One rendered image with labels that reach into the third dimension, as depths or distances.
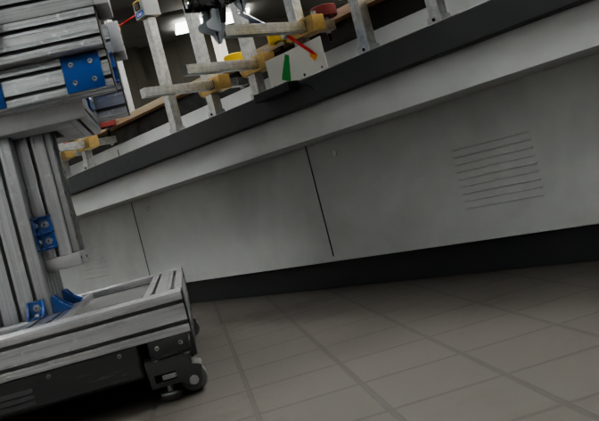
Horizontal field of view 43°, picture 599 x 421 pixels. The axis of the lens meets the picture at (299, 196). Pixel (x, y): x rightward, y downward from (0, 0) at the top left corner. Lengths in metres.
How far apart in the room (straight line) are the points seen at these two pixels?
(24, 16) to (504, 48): 1.13
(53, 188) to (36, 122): 0.19
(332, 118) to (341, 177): 0.34
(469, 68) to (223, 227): 1.49
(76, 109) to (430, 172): 1.06
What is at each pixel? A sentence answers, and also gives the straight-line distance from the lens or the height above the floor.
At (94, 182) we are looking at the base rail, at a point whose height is 0.63.
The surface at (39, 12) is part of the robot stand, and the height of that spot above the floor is 0.91.
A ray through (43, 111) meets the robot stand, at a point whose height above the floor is 0.72.
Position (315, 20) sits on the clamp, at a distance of 2.31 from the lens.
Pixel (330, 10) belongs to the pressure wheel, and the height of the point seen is 0.88.
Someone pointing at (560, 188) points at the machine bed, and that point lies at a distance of 2.13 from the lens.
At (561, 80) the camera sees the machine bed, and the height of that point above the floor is 0.48.
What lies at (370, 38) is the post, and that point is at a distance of 2.18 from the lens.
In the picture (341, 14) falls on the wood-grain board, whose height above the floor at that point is 0.88.
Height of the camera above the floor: 0.37
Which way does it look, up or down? level
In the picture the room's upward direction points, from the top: 14 degrees counter-clockwise
